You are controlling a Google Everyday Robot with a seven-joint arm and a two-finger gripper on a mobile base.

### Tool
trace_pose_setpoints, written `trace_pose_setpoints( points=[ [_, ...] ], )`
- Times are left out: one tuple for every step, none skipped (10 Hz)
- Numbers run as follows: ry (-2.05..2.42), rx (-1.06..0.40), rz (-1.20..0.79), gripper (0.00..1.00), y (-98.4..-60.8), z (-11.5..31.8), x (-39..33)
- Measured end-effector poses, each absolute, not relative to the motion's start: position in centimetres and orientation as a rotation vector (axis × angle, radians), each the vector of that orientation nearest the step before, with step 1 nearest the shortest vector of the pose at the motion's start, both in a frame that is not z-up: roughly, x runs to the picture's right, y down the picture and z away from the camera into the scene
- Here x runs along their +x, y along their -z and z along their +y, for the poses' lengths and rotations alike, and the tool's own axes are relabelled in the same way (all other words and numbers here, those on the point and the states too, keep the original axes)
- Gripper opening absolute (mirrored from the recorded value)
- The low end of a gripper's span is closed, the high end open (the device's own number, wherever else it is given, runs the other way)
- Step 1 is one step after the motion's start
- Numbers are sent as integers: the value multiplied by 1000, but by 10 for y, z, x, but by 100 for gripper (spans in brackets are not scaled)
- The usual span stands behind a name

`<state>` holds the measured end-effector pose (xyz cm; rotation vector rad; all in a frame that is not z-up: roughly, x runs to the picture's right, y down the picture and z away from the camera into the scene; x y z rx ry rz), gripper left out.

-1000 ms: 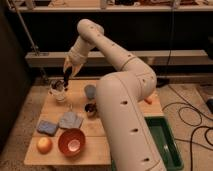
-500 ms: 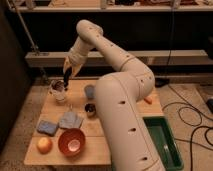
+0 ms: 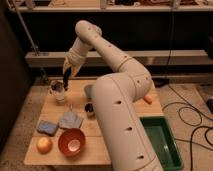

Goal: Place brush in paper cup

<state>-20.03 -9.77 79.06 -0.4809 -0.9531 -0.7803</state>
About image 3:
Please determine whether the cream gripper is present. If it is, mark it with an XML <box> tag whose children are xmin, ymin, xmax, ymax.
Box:
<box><xmin>63</xmin><ymin>56</ymin><xmax>82</xmax><ymax>79</ymax></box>

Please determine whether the black dish brush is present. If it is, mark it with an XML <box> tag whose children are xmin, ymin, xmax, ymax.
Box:
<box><xmin>49</xmin><ymin>68</ymin><xmax>72</xmax><ymax>94</ymax></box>

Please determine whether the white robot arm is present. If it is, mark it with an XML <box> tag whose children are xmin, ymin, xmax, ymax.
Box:
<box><xmin>63</xmin><ymin>20</ymin><xmax>164</xmax><ymax>171</ymax></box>

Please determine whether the white paper cup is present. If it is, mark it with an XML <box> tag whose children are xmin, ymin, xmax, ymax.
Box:
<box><xmin>50</xmin><ymin>80</ymin><xmax>65</xmax><ymax>101</ymax></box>

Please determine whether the metal shelf beam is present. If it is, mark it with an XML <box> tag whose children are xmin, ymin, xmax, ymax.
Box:
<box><xmin>25</xmin><ymin>50</ymin><xmax>213</xmax><ymax>68</ymax></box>

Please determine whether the small dark round object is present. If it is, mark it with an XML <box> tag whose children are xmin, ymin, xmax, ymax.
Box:
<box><xmin>85</xmin><ymin>103</ymin><xmax>94</xmax><ymax>116</ymax></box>

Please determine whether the grey blue cloth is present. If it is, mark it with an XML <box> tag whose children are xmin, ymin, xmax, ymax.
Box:
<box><xmin>59</xmin><ymin>112</ymin><xmax>83</xmax><ymax>129</ymax></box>

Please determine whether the blue sponge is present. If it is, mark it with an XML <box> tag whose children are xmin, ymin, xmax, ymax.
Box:
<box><xmin>37</xmin><ymin>120</ymin><xmax>58</xmax><ymax>136</ymax></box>

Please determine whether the wooden table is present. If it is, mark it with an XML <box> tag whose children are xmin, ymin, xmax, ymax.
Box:
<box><xmin>23</xmin><ymin>78</ymin><xmax>165</xmax><ymax>167</ymax></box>

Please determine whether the orange bowl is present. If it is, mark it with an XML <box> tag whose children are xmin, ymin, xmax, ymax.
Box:
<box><xmin>58</xmin><ymin>128</ymin><xmax>86</xmax><ymax>157</ymax></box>

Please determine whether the yellow apple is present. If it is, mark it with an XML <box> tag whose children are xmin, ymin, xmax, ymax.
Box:
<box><xmin>36</xmin><ymin>137</ymin><xmax>52</xmax><ymax>154</ymax></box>

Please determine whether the orange carrot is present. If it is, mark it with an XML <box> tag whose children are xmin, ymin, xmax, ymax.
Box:
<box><xmin>144</xmin><ymin>95</ymin><xmax>152</xmax><ymax>104</ymax></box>

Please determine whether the green plastic bin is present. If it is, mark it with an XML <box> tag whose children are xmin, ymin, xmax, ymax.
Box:
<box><xmin>141</xmin><ymin>117</ymin><xmax>184</xmax><ymax>171</ymax></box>

